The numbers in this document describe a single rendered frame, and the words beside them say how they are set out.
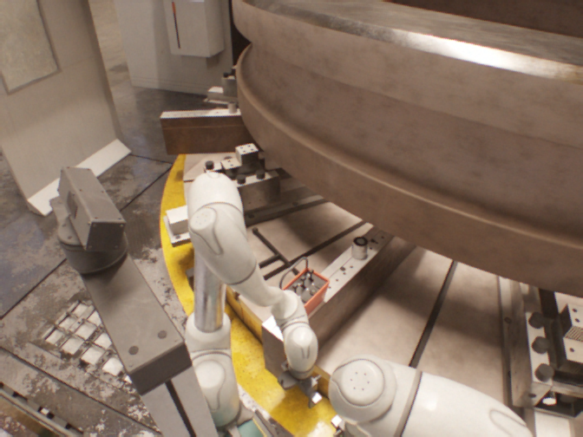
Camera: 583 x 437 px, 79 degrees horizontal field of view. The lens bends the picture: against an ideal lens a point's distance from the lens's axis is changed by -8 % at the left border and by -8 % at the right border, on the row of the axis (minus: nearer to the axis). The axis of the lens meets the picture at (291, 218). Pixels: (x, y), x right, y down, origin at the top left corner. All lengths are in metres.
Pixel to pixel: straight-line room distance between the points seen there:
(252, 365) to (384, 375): 1.86
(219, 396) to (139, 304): 0.88
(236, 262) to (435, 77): 1.03
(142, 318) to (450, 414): 0.44
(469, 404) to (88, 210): 0.56
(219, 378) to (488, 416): 0.84
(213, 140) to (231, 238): 2.83
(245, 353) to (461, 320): 1.29
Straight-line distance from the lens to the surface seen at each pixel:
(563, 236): 1.84
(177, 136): 3.70
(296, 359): 1.29
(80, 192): 0.44
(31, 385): 2.79
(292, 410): 2.29
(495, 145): 1.73
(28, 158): 4.03
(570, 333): 1.95
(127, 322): 0.42
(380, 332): 2.21
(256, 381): 2.37
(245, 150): 2.62
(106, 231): 0.41
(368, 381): 0.60
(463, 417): 0.64
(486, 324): 2.44
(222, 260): 0.87
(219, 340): 1.36
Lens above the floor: 2.09
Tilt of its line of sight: 39 degrees down
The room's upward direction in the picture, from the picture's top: straight up
